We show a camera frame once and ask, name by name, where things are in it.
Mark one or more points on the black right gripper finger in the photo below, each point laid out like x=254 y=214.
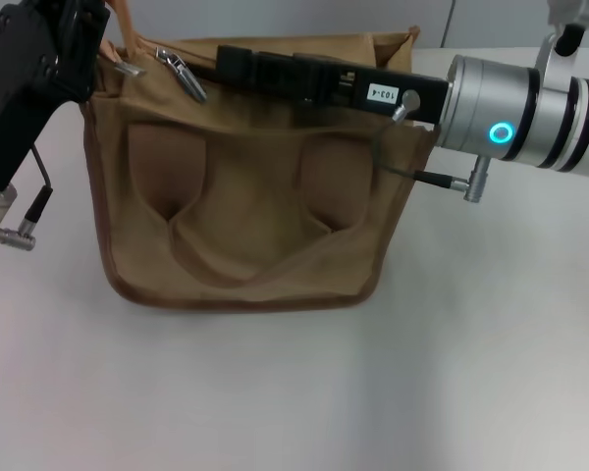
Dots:
x=309 y=58
x=265 y=73

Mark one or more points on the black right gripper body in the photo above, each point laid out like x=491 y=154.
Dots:
x=422 y=95

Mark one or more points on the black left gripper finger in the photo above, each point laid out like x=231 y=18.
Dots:
x=83 y=54
x=81 y=10

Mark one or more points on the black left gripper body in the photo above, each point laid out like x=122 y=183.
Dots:
x=15 y=98

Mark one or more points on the silver zipper pull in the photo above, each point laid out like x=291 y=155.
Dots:
x=189 y=81

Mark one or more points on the khaki canvas food bag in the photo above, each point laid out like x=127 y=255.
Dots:
x=255 y=235

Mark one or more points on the silver metal bag tab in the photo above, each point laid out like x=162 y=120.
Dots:
x=130 y=68

